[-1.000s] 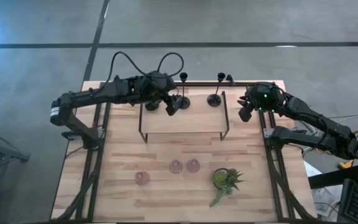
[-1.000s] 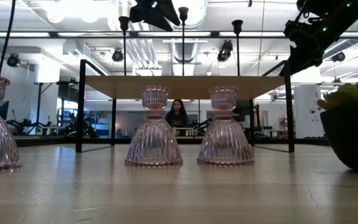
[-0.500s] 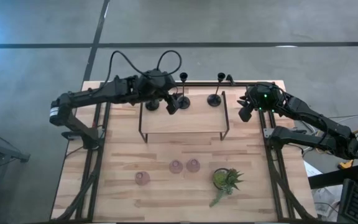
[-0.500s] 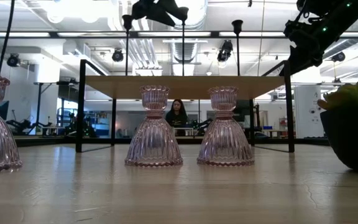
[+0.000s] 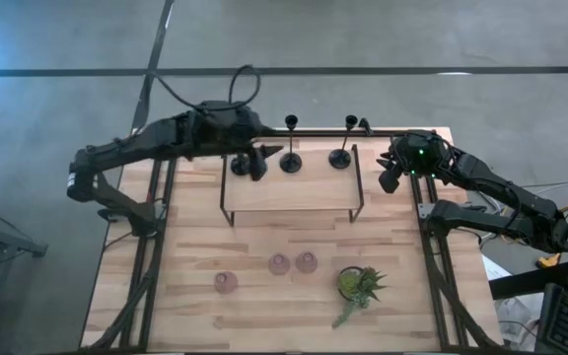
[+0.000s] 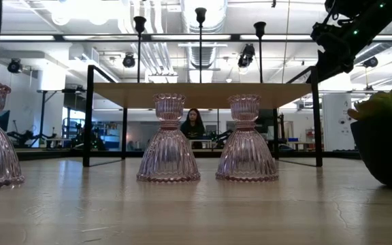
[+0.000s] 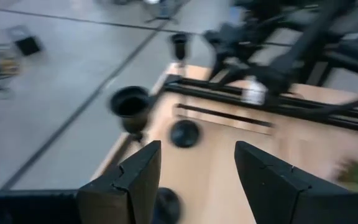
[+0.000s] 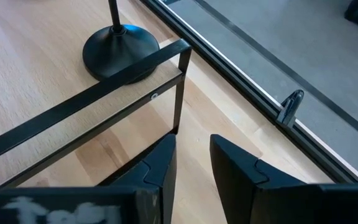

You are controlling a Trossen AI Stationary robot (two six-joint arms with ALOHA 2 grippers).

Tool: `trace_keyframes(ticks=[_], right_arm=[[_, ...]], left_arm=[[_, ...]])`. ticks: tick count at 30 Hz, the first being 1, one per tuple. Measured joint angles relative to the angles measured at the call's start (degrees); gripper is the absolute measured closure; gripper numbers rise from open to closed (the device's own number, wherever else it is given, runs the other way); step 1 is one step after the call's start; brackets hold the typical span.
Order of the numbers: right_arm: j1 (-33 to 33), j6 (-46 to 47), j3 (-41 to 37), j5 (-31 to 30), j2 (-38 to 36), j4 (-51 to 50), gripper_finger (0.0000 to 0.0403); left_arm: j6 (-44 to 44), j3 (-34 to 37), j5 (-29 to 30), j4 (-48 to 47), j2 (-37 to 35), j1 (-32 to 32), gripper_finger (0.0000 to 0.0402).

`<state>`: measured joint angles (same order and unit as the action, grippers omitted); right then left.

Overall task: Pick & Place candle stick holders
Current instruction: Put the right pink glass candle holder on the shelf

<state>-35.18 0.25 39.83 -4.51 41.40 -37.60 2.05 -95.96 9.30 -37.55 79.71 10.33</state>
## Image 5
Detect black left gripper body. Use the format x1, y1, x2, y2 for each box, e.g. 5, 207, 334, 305
229, 106, 275, 182

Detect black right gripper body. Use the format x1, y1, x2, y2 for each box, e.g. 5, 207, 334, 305
379, 129, 456, 194

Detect black candlestick holder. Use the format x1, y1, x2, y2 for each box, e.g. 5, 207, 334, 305
328, 113, 359, 171
279, 113, 304, 175
230, 152, 251, 178

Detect pink glass vase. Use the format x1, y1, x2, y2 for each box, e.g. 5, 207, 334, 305
267, 252, 292, 277
214, 270, 240, 296
295, 250, 320, 275

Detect wooden shelf riser black legs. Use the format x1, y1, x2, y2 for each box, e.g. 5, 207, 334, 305
219, 143, 366, 226

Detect green succulent in black pot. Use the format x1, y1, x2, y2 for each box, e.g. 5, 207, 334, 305
331, 265, 389, 330

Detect white paper sheet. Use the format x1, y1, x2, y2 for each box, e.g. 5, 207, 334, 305
480, 253, 512, 282

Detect black desk edge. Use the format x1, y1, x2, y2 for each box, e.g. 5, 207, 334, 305
488, 262, 568, 301

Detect clear plastic bag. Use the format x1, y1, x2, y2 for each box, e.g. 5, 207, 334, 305
493, 295, 544, 346

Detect black metal table frame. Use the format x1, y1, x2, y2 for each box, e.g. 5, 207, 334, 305
80, 117, 505, 353

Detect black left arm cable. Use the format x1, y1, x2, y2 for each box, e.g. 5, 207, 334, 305
149, 63, 262, 113

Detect yellow cable with plug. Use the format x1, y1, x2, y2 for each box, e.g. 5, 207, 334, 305
534, 199, 568, 270

